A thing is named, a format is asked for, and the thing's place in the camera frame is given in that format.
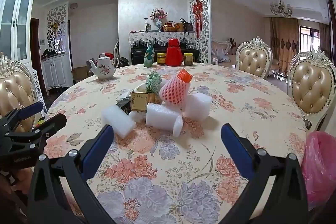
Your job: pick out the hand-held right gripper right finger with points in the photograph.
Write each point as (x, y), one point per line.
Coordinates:
(236, 150)

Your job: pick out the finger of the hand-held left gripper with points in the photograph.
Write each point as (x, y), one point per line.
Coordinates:
(32, 109)
(53, 123)

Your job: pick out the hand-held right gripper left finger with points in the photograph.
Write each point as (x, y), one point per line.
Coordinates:
(99, 145)

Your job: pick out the green striped cloth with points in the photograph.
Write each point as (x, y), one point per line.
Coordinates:
(153, 82)

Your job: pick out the pink plastic bag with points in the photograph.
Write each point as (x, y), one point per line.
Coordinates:
(319, 166)

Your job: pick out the pink foam fruit net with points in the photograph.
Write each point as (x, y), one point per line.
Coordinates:
(173, 92)

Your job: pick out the person's left hand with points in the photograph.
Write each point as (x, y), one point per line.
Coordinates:
(22, 179)

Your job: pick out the white carved panel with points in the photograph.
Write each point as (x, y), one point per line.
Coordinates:
(39, 90)

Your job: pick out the beige tufted dining chair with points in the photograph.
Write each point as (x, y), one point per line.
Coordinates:
(312, 87)
(253, 60)
(13, 92)

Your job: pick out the white foam block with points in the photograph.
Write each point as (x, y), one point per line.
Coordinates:
(198, 107)
(118, 120)

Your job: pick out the low white cabinet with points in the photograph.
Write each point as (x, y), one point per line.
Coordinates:
(56, 71)

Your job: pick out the black cardboard box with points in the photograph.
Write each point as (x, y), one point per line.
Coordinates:
(124, 106)

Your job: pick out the dark wooden door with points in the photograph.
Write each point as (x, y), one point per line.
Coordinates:
(35, 56)

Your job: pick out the gold cardboard box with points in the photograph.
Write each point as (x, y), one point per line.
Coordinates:
(141, 102)

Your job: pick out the floral tablecloth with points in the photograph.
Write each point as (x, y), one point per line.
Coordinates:
(170, 161)

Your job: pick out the white floral teapot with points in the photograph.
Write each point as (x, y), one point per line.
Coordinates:
(103, 70)

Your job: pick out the tall white glass cabinet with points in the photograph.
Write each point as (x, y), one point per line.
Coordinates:
(15, 22)

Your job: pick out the white lattice screen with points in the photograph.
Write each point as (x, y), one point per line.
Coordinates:
(56, 22)
(206, 16)

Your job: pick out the orange foam fruit net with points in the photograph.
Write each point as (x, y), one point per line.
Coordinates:
(185, 75)

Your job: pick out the black upright piano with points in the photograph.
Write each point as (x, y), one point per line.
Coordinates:
(137, 54)

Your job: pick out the white carved sofa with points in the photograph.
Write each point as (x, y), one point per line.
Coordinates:
(223, 52)

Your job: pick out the green painted bottle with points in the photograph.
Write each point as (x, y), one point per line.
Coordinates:
(149, 56)

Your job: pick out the yellow lid glass jar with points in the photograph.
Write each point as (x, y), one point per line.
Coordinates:
(188, 59)
(161, 59)

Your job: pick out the red thermos jug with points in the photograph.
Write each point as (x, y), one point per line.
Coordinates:
(174, 54)

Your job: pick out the brown patterned curtain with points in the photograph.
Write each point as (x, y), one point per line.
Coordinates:
(284, 40)
(324, 39)

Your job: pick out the floral fringed piano cover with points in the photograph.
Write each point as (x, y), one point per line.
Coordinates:
(162, 36)

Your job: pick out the black stand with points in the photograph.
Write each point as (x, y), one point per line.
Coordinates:
(145, 24)

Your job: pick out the window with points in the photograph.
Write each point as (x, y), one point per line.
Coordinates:
(309, 39)

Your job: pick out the dark handbag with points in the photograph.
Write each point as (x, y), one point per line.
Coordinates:
(187, 26)

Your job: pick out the woven basket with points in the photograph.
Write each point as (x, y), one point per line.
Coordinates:
(169, 27)

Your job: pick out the vase with pink flowers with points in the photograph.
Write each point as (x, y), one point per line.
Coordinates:
(158, 16)

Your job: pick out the chandelier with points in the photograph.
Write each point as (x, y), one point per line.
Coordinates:
(281, 7)

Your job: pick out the red knot wall hanging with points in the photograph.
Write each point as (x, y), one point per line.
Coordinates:
(197, 10)

